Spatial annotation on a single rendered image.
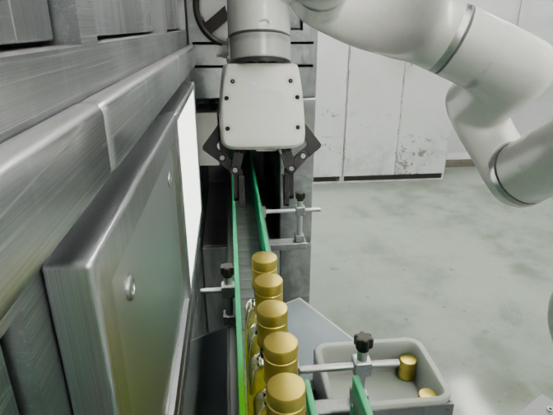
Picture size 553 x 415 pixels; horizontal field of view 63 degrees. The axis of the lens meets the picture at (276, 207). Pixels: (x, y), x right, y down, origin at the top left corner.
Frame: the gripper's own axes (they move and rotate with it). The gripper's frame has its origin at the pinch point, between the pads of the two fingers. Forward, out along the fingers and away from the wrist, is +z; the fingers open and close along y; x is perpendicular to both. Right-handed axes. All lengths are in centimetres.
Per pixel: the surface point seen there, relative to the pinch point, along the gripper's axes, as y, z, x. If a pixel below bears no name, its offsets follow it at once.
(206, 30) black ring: -10, -38, 73
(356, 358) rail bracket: 14.2, 27.0, 9.3
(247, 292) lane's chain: -2, 27, 45
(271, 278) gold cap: 0.5, 10.4, -3.1
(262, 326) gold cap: -1.1, 13.7, -9.6
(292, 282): 15, 41, 100
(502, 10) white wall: 261, -139, 387
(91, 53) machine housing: -14.8, -13.1, -16.5
